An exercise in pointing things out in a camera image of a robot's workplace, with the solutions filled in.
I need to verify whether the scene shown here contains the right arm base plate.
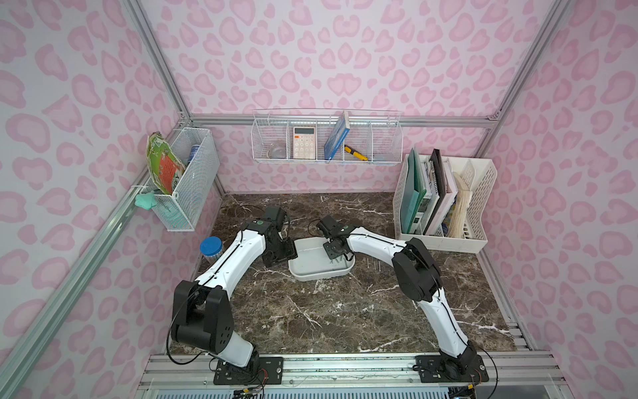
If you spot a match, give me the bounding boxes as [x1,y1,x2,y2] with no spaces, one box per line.
[412,354,490,385]

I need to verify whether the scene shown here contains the white plastic storage box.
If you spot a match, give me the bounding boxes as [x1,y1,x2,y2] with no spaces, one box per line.
[288,237,356,282]

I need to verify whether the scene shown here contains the pink white book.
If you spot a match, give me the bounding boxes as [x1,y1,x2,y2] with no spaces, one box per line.
[426,157,458,235]

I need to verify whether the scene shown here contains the blue book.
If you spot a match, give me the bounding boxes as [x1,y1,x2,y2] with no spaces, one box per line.
[324,111,351,161]

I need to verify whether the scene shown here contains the yellow utility knife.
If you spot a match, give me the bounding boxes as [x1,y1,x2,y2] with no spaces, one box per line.
[344,145,369,161]

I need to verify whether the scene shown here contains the black notebook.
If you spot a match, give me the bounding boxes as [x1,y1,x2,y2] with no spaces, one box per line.
[424,149,447,235]

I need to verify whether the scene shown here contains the green red snack bag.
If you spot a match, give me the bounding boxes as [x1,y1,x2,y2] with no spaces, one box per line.
[146,131,186,196]

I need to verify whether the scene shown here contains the white wire wall basket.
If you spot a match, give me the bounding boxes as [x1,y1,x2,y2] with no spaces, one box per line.
[250,109,403,165]

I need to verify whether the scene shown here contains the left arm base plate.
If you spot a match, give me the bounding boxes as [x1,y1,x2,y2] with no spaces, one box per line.
[213,356,284,386]

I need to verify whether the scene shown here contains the white desktop file organizer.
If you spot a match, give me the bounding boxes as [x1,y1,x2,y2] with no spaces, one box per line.
[392,156,497,254]

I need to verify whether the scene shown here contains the beige woven fan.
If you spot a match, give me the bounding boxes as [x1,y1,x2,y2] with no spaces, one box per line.
[447,172,472,239]

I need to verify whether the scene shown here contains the blue lidded jar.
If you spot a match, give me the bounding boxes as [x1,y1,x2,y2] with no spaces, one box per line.
[199,236,224,264]

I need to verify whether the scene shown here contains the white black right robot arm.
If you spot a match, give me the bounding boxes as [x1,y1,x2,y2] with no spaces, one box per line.
[317,216,483,380]

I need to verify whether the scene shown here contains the white mesh side basket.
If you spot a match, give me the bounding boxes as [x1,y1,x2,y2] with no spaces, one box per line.
[141,127,220,232]

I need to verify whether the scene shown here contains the green folder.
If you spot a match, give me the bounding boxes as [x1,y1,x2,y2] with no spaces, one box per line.
[400,148,428,234]

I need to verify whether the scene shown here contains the clear round glass dish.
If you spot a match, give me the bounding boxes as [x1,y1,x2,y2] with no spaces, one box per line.
[267,142,287,160]

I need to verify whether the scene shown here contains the white orange calculator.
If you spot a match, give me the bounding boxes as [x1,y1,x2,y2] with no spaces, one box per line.
[292,126,317,161]

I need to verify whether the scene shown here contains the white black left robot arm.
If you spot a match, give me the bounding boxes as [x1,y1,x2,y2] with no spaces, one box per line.
[165,206,297,376]

